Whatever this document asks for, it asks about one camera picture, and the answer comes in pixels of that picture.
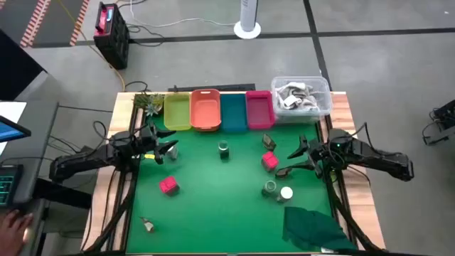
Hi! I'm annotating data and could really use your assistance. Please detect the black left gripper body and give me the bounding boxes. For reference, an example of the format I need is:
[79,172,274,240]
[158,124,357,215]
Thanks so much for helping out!
[136,124,165,166]

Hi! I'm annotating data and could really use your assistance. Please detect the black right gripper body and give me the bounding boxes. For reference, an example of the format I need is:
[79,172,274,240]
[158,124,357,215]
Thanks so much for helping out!
[306,138,333,179]

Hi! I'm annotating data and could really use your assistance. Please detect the pink spice box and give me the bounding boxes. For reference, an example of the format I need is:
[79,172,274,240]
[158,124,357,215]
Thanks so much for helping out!
[261,151,279,172]
[159,176,181,196]

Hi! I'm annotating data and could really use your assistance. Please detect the green lid spice jar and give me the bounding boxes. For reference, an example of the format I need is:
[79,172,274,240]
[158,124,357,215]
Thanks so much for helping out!
[218,140,230,161]
[262,179,278,198]

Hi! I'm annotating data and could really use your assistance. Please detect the yellow-green plastic bin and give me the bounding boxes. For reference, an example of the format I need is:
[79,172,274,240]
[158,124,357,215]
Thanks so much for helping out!
[163,92,192,132]

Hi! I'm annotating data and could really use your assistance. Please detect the small artificial green plant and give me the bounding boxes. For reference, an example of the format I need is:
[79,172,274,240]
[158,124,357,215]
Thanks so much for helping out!
[133,92,166,117]

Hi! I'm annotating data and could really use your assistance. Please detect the orange plastic bin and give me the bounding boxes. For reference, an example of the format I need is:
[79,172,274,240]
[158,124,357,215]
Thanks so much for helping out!
[189,88,222,132]

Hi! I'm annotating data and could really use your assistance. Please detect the clear plastic storage box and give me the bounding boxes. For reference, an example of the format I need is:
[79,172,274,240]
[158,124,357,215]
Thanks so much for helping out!
[271,75,333,124]

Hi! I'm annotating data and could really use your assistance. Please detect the grey white crumpled cloths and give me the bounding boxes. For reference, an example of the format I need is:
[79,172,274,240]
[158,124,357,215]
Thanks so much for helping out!
[276,81,318,111]

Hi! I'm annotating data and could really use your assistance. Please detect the magenta plastic bin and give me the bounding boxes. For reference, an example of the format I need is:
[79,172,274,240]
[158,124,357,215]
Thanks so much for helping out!
[245,90,276,130]

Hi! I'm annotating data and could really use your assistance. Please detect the black power strip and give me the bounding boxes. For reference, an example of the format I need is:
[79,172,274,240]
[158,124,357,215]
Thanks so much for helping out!
[167,83,257,93]

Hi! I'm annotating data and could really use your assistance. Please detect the dark green folded cloth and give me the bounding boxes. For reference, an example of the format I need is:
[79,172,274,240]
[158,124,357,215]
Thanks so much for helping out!
[282,206,358,252]

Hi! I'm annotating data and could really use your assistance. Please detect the teal plastic bin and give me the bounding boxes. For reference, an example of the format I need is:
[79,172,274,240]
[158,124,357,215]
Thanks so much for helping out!
[220,93,249,133]

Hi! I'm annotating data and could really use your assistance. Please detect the green felt table mat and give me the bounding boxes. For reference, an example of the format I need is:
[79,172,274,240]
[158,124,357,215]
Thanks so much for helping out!
[126,119,333,254]

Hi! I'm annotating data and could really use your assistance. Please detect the small grey spice packet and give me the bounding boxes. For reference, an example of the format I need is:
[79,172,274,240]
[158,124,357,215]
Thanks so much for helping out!
[139,216,156,234]

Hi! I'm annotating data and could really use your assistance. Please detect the grey desk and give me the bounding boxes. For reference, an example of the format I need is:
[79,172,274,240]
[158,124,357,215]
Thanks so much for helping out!
[0,100,60,214]

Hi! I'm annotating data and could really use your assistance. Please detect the black crate with red tool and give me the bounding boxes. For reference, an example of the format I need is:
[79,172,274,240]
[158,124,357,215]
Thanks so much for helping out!
[93,1,130,70]

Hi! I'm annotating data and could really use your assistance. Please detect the computer monitor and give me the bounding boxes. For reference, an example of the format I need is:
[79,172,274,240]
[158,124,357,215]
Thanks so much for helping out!
[0,115,32,144]

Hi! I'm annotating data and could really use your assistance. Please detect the white tower fan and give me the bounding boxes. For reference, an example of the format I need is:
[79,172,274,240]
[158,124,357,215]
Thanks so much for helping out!
[233,0,262,40]

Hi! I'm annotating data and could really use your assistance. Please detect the white paper sheet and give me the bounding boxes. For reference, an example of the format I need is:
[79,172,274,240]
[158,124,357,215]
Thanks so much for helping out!
[0,102,28,124]

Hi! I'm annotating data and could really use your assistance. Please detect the backlit keyboard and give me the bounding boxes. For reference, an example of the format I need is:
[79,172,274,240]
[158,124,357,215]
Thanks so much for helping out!
[0,164,24,208]

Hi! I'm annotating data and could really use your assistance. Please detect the black panel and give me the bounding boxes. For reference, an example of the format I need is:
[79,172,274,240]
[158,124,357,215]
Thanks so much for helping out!
[0,28,49,102]

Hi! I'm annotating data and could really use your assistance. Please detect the person's hand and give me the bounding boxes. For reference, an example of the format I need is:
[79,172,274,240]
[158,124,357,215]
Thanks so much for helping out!
[0,209,35,256]

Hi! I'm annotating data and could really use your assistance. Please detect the black metal frame rail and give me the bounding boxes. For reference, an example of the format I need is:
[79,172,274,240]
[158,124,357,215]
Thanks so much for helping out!
[325,174,383,254]
[83,166,140,254]

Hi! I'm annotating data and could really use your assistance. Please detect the yellow floor cable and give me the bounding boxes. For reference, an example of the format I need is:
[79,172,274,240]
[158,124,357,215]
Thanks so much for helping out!
[56,0,127,92]

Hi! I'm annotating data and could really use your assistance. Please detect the black floor cable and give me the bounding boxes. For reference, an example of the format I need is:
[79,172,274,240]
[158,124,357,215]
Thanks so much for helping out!
[126,23,166,48]

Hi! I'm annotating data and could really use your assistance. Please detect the white floor cable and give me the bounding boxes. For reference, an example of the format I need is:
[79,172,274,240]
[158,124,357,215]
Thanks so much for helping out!
[129,0,237,29]

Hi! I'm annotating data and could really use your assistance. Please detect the black equipment with cables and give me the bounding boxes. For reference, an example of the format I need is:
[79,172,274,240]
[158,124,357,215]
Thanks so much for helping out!
[422,99,455,146]

